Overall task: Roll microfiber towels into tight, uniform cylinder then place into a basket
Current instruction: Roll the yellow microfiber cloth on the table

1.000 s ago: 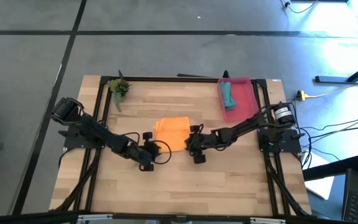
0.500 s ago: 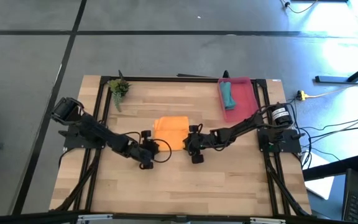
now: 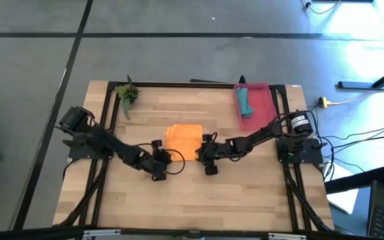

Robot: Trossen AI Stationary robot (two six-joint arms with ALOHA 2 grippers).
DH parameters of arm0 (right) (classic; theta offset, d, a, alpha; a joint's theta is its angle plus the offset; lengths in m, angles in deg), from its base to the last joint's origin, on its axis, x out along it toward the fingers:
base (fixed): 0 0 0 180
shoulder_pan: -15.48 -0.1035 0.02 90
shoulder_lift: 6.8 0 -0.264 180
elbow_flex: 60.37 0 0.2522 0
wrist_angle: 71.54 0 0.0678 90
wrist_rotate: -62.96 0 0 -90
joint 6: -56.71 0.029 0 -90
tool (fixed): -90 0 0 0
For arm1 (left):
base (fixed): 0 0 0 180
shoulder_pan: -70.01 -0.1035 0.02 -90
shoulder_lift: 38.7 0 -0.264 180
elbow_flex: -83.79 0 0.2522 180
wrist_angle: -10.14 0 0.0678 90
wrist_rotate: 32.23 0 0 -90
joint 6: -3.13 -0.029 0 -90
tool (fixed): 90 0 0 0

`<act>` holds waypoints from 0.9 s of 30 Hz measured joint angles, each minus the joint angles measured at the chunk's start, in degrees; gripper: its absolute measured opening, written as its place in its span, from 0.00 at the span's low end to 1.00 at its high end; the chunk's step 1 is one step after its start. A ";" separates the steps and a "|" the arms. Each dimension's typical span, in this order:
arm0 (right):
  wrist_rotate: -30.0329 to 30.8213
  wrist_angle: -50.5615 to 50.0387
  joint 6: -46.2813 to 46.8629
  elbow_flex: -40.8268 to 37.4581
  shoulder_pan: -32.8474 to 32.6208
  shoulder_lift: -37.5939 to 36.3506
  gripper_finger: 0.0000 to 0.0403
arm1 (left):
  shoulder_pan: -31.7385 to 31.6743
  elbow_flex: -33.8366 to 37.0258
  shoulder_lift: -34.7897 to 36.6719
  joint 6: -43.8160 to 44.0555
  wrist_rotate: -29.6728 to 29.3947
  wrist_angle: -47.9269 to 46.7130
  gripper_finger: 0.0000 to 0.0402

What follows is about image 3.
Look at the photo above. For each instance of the black aluminium table frame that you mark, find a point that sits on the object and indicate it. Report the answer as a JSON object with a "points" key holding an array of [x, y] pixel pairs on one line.
{"points": [[178, 84]]}

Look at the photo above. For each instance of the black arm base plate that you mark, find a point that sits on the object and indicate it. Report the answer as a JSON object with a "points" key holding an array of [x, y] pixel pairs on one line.
{"points": [[78, 153], [312, 153]]}

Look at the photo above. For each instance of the white paper sheet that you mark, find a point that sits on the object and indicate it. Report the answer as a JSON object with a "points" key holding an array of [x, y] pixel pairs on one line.
{"points": [[343, 200]]}

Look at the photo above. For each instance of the pink tray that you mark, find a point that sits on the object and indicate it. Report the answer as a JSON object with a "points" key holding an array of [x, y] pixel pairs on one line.
{"points": [[263, 106]]}

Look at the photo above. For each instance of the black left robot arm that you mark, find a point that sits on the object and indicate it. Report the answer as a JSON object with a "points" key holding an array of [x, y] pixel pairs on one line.
{"points": [[112, 145]]}

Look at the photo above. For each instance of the black desk crossbar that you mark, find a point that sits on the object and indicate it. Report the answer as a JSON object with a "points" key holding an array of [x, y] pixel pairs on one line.
{"points": [[355, 181]]}

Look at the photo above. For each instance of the blue microfiber towel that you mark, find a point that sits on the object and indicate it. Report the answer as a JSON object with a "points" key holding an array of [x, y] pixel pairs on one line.
{"points": [[243, 103]]}

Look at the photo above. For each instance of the black desk leg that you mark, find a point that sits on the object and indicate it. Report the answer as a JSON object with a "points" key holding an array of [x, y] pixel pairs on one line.
{"points": [[355, 85]]}

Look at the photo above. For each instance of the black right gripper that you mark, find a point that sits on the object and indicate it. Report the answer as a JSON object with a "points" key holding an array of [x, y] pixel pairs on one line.
{"points": [[210, 153]]}

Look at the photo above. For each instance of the potted green succulent plant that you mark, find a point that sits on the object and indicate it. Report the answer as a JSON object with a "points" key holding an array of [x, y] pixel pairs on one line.
{"points": [[128, 93]]}

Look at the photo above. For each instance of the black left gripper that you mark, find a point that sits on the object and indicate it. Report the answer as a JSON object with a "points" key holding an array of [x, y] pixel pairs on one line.
{"points": [[157, 160]]}

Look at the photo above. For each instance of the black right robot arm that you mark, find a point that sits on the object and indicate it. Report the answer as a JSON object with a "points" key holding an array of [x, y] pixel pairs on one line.
{"points": [[262, 133]]}

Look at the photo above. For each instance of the yellow power strip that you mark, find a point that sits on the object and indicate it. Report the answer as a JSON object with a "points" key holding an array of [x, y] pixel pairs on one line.
{"points": [[323, 102]]}

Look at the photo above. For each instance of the orange microfiber towel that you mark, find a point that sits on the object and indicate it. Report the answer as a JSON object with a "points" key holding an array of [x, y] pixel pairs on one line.
{"points": [[183, 140]]}

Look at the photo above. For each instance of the silver frame bracket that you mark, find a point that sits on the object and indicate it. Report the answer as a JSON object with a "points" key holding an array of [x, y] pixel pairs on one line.
{"points": [[102, 232], [287, 236]]}

